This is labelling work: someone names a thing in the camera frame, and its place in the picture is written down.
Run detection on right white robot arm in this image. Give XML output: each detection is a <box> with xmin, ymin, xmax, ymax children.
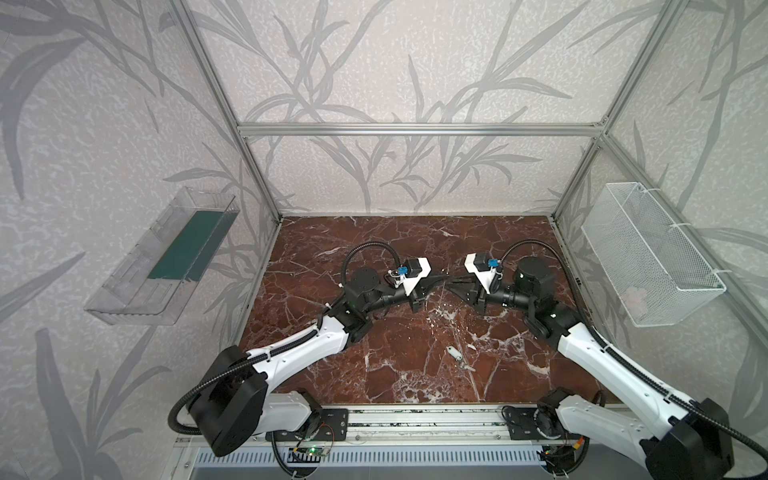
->
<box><xmin>446</xmin><ymin>254</ymin><xmax>735</xmax><ymax>479</ymax></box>

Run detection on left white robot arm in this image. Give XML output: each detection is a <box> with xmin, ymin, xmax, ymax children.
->
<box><xmin>168</xmin><ymin>267</ymin><xmax>447</xmax><ymax>457</ymax></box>

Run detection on key with light tag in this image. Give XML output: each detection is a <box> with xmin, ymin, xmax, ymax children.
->
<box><xmin>446</xmin><ymin>346</ymin><xmax>464</xmax><ymax>364</ymax></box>

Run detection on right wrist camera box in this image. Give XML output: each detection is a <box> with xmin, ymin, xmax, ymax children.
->
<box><xmin>464</xmin><ymin>252</ymin><xmax>503</xmax><ymax>294</ymax></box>

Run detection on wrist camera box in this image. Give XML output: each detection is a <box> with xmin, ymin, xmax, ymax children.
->
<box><xmin>464</xmin><ymin>252</ymin><xmax>503</xmax><ymax>294</ymax></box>
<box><xmin>390</xmin><ymin>257</ymin><xmax>431</xmax><ymax>296</ymax></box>

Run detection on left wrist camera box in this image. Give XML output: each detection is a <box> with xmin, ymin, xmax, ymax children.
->
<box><xmin>390</xmin><ymin>257</ymin><xmax>431</xmax><ymax>296</ymax></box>

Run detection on aluminium frame profiles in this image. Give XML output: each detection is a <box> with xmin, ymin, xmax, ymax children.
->
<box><xmin>167</xmin><ymin>0</ymin><xmax>768</xmax><ymax>349</ymax></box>

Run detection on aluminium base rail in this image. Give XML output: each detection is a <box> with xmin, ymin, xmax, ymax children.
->
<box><xmin>312</xmin><ymin>403</ymin><xmax>580</xmax><ymax>447</ymax></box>

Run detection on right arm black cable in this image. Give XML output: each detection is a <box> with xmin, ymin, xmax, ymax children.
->
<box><xmin>500</xmin><ymin>238</ymin><xmax>768</xmax><ymax>463</ymax></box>

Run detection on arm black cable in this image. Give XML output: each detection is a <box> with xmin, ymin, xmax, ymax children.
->
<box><xmin>500</xmin><ymin>238</ymin><xmax>768</xmax><ymax>463</ymax></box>
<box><xmin>167</xmin><ymin>241</ymin><xmax>402</xmax><ymax>436</ymax></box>

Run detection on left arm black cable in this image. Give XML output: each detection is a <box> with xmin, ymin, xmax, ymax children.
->
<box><xmin>167</xmin><ymin>241</ymin><xmax>402</xmax><ymax>436</ymax></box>

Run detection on white wire mesh basket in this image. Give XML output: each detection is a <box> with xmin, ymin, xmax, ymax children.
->
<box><xmin>582</xmin><ymin>182</ymin><xmax>727</xmax><ymax>328</ymax></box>

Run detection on clear plastic wall bin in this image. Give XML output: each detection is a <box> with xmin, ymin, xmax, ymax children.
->
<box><xmin>84</xmin><ymin>187</ymin><xmax>240</xmax><ymax>326</ymax></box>

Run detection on white slotted cable duct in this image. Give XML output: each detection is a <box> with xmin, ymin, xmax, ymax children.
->
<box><xmin>195</xmin><ymin>445</ymin><xmax>544</xmax><ymax>468</ymax></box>

